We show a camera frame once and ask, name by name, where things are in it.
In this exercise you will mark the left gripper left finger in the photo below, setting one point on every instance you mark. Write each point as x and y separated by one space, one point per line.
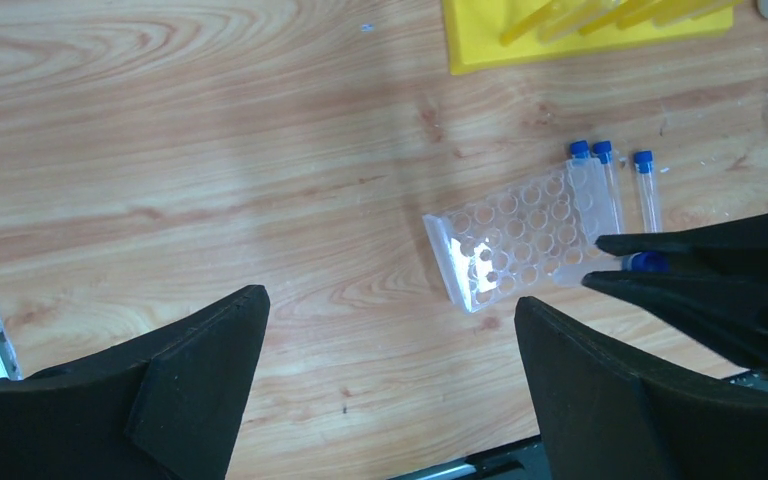
168 404

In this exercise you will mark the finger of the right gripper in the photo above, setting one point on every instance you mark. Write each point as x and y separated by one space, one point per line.
734 248
728 315

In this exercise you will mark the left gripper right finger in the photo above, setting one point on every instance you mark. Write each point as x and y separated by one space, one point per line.
607 410

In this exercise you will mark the blue capped tube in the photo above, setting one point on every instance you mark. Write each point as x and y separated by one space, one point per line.
604 152
647 186
647 262
579 149

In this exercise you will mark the clear plastic tube rack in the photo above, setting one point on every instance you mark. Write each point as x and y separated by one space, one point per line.
518 236

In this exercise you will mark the yellow test tube rack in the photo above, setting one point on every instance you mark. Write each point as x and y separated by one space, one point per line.
488 34

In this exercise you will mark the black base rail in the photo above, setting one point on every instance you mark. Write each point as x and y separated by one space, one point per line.
522 459

